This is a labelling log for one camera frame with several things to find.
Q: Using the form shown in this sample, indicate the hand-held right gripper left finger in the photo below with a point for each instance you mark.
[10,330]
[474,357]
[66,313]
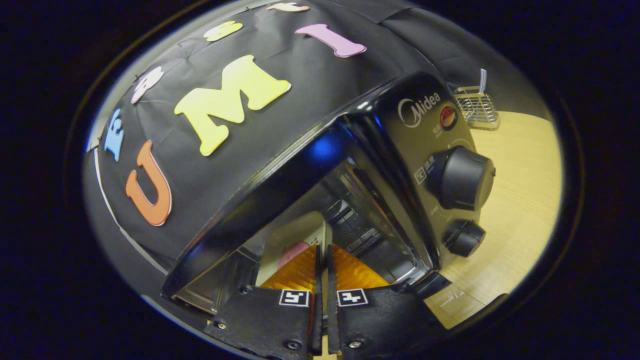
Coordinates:
[265,320]

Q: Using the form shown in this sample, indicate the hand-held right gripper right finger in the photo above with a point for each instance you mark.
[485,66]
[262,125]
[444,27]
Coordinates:
[385,320]

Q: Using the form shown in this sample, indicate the pink round food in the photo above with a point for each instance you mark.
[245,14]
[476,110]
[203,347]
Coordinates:
[292,252]

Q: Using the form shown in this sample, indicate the white square plate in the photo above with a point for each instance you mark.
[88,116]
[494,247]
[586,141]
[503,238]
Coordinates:
[287,231]

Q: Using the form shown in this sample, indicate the black electric oven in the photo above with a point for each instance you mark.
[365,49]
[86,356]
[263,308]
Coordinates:
[390,125]

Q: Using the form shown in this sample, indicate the black oven knob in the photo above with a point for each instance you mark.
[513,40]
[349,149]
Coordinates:
[466,238]
[465,177]

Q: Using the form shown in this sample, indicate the metal utensil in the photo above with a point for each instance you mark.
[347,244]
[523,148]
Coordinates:
[483,80]

